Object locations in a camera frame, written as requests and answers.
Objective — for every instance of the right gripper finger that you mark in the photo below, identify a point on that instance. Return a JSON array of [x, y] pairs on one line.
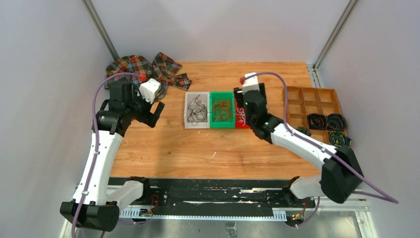
[[262, 95], [239, 99]]

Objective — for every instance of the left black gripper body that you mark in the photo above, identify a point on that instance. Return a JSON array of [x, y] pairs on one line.
[[141, 108]]

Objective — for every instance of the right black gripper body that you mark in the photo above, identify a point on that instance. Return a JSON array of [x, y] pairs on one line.
[[249, 119]]

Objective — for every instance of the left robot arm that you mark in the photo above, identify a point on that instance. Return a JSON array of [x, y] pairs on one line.
[[91, 207]]

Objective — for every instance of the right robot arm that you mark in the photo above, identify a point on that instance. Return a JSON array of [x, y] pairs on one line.
[[340, 171]]

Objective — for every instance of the red plastic bin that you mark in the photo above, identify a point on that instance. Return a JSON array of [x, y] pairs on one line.
[[240, 119]]

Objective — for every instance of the green plastic bin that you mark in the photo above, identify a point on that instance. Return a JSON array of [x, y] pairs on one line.
[[222, 109]]

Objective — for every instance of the white plastic bin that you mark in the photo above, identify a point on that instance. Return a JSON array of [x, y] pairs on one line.
[[197, 110]]

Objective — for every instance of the plaid cloth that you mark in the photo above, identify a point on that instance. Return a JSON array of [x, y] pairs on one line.
[[162, 69]]

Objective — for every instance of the wooden compartment tray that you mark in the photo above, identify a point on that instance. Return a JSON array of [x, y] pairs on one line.
[[316, 112]]

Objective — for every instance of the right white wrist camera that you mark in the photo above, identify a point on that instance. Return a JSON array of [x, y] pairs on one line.
[[249, 82]]

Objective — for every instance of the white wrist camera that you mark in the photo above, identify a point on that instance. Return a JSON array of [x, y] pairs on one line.
[[148, 90], [249, 82]]

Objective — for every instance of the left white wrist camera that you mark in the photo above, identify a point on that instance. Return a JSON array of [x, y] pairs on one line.
[[148, 90]]

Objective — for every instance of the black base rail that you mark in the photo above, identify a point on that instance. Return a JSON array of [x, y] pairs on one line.
[[219, 198]]

